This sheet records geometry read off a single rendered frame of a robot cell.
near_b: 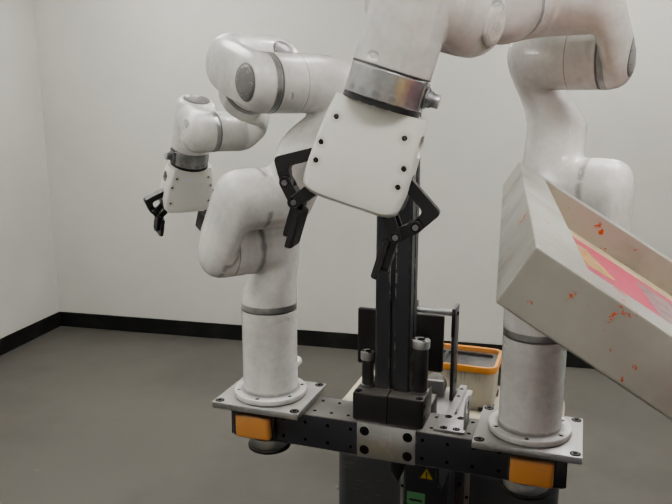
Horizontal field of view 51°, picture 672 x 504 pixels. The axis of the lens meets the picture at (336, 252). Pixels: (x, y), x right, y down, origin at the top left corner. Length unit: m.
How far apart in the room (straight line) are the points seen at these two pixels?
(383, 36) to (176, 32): 4.36
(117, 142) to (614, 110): 3.25
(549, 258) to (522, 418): 0.74
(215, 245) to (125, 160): 4.10
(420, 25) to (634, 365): 0.36
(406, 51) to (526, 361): 0.58
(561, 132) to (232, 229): 0.49
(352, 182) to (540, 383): 0.53
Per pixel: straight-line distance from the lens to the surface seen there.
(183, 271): 5.11
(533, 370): 1.08
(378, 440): 1.19
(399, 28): 0.64
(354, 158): 0.66
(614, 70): 1.01
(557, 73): 1.03
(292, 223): 0.69
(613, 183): 1.03
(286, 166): 0.70
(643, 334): 0.40
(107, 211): 5.30
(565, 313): 0.40
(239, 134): 1.34
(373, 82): 0.64
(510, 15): 0.86
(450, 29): 0.68
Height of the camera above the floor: 1.63
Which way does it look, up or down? 12 degrees down
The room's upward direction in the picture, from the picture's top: straight up
